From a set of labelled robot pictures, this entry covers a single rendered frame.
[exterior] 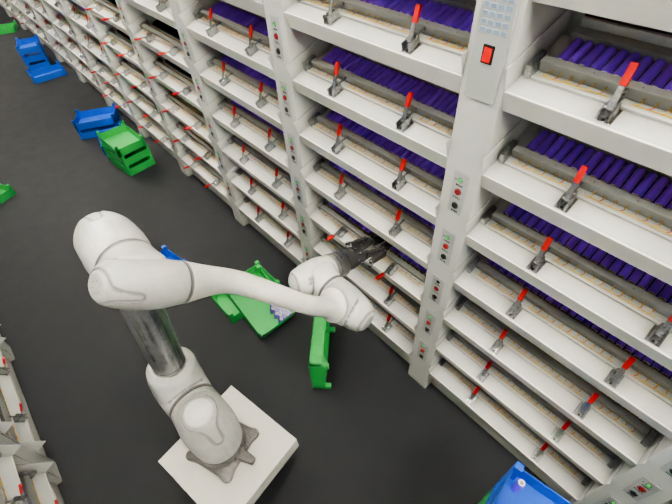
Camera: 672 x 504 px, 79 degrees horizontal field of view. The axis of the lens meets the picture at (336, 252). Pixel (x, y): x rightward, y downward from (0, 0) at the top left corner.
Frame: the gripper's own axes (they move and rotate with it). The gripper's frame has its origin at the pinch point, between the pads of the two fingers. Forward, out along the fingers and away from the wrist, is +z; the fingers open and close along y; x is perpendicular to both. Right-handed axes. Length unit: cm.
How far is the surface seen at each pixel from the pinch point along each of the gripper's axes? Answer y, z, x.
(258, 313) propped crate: 45, -24, 64
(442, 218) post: -25.2, -12.7, -29.9
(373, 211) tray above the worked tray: 4.3, -4.6, -12.3
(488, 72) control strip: -29, -22, -69
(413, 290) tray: -18.7, -2.5, 8.0
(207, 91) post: 107, -11, -21
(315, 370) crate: -2, -28, 52
